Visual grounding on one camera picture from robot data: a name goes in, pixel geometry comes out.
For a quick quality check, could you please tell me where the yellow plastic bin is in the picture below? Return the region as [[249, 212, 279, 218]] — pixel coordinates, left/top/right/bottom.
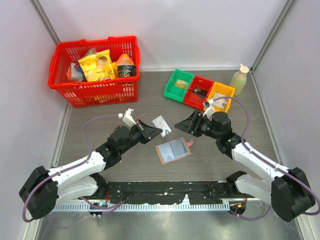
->
[[205, 82, 235, 113]]

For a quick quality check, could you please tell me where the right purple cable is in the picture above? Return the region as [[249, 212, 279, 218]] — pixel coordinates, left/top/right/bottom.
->
[[209, 96, 320, 221]]

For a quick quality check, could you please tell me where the black credit card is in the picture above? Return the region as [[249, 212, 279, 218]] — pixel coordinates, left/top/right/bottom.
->
[[192, 87, 208, 99]]

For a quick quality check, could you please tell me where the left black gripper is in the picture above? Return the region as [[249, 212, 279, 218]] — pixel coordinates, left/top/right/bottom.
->
[[119, 119, 162, 155]]

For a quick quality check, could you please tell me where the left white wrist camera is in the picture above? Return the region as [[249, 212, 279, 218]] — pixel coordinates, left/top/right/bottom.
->
[[117, 108, 137, 128]]

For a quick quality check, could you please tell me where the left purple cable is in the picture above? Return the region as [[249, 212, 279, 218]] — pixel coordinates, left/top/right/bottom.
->
[[21, 113, 126, 223]]

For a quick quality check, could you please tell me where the pink leather card holder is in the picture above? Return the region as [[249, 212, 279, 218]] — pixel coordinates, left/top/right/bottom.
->
[[155, 137, 194, 165]]

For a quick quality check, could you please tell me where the white cable duct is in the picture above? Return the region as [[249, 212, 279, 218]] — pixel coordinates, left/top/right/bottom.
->
[[52, 201, 230, 213]]

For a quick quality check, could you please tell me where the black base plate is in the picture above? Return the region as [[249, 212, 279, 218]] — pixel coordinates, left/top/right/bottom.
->
[[77, 180, 256, 205]]

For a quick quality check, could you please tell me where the gold credit card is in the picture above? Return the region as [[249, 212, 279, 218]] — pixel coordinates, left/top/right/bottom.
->
[[175, 79, 189, 89]]

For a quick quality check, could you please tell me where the green lotion bottle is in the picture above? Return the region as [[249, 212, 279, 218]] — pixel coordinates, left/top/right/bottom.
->
[[229, 64, 250, 96]]

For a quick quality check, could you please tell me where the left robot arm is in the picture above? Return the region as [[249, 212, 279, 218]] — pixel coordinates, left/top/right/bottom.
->
[[19, 119, 162, 223]]

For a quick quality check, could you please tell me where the red plastic bin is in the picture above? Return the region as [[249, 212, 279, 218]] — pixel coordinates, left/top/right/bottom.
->
[[183, 75, 215, 111]]

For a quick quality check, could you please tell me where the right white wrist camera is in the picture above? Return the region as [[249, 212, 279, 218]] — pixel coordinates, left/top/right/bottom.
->
[[203, 99, 216, 120]]

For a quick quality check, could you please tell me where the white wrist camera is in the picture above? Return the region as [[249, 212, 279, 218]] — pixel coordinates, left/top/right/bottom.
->
[[203, 99, 216, 120], [117, 108, 137, 128]]

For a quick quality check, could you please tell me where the yellow chips bag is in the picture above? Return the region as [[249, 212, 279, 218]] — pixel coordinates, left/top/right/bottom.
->
[[78, 49, 116, 82]]

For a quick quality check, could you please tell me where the red plastic shopping basket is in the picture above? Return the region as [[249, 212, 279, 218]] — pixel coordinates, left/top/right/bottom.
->
[[47, 35, 140, 108]]

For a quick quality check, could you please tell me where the grey small box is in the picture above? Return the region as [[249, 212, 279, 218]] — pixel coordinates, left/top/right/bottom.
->
[[66, 62, 84, 82]]

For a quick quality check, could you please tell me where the white VIP credit card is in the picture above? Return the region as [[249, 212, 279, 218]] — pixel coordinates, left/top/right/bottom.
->
[[212, 92, 228, 110]]

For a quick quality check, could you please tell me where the orange snack packet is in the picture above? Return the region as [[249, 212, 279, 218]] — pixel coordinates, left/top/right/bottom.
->
[[111, 53, 134, 77]]

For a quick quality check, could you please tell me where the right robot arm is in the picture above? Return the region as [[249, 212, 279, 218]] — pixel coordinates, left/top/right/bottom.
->
[[175, 111, 316, 222]]

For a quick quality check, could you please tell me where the black round can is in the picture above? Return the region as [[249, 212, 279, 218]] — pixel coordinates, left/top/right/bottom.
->
[[117, 64, 137, 78]]

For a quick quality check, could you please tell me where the green plastic bin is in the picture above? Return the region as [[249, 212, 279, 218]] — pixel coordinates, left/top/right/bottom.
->
[[163, 69, 195, 103]]

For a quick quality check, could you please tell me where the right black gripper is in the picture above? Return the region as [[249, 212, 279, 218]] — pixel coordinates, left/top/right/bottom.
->
[[174, 110, 221, 140]]

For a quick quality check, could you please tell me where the purple cable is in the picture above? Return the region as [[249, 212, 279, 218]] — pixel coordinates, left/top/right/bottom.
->
[[209, 96, 320, 221], [21, 113, 126, 223]]

